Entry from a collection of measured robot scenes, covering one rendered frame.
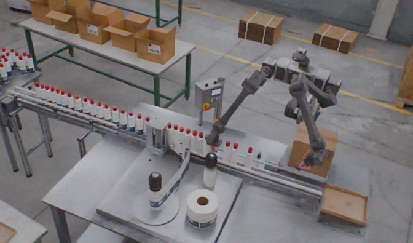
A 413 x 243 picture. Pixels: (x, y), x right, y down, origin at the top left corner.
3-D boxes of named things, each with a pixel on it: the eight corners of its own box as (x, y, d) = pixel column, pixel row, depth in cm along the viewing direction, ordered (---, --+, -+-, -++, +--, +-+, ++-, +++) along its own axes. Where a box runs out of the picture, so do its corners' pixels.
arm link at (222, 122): (260, 85, 255) (247, 75, 256) (259, 88, 249) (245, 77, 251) (224, 132, 273) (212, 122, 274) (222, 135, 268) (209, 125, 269)
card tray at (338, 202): (319, 211, 267) (321, 208, 265) (325, 186, 287) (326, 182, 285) (364, 226, 259) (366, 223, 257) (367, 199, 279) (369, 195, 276)
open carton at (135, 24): (101, 48, 452) (98, 18, 430) (129, 32, 491) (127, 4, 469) (132, 59, 436) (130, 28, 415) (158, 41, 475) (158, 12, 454)
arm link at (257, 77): (268, 75, 249) (255, 66, 250) (255, 92, 250) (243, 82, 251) (267, 79, 293) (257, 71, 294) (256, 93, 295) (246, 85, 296)
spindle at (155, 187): (146, 207, 254) (145, 176, 238) (153, 198, 261) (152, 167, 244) (158, 212, 252) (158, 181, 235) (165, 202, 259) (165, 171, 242)
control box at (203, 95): (193, 105, 283) (195, 83, 272) (213, 99, 291) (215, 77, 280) (201, 112, 277) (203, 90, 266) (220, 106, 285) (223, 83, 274)
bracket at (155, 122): (145, 125, 285) (145, 124, 285) (153, 117, 294) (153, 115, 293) (162, 130, 281) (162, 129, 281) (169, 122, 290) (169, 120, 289)
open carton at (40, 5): (24, 21, 501) (18, -7, 479) (50, 10, 533) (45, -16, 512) (47, 29, 487) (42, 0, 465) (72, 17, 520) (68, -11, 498)
